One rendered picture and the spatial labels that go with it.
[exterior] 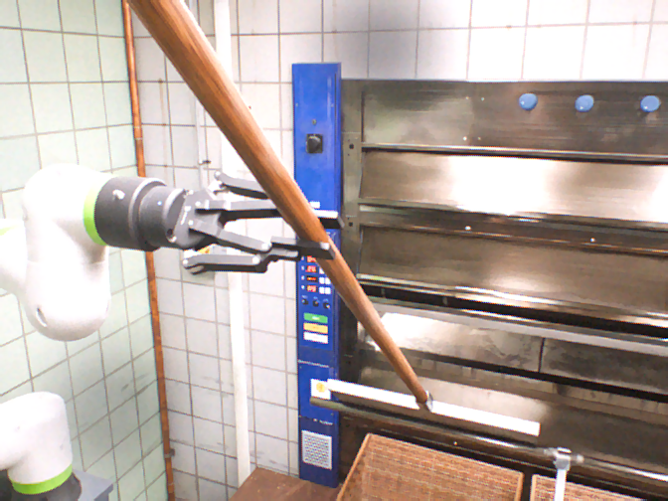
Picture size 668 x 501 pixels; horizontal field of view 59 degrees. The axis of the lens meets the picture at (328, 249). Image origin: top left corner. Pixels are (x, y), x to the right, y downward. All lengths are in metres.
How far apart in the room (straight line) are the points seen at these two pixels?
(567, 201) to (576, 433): 0.76
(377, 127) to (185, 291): 1.03
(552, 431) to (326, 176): 1.11
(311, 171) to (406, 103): 0.38
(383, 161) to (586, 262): 0.69
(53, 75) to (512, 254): 1.54
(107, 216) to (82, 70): 1.48
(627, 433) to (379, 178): 1.11
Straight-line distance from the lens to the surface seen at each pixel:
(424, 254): 1.95
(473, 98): 1.85
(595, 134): 1.83
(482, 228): 1.88
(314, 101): 1.95
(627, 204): 1.84
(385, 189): 1.91
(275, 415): 2.43
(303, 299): 2.11
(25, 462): 1.45
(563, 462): 1.72
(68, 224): 0.79
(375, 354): 2.12
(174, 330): 2.53
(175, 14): 0.41
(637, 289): 1.91
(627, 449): 2.14
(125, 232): 0.74
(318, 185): 1.97
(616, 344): 1.82
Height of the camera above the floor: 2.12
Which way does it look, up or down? 17 degrees down
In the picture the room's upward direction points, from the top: straight up
